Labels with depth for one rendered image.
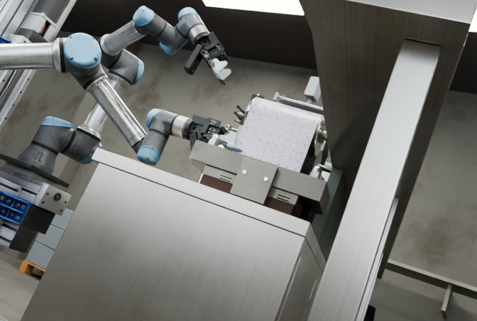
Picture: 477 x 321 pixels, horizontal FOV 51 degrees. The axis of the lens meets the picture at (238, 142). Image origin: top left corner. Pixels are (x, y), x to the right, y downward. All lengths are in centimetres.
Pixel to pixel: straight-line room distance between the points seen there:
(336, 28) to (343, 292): 44
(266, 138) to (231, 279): 54
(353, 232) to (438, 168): 480
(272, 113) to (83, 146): 92
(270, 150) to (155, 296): 59
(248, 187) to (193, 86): 559
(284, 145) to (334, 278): 93
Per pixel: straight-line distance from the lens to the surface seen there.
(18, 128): 857
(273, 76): 646
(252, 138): 164
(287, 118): 165
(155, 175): 140
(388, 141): 78
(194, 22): 195
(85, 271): 142
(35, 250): 600
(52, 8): 223
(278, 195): 136
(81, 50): 173
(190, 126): 169
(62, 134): 220
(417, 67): 83
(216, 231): 130
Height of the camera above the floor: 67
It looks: 16 degrees up
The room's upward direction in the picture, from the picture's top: 23 degrees clockwise
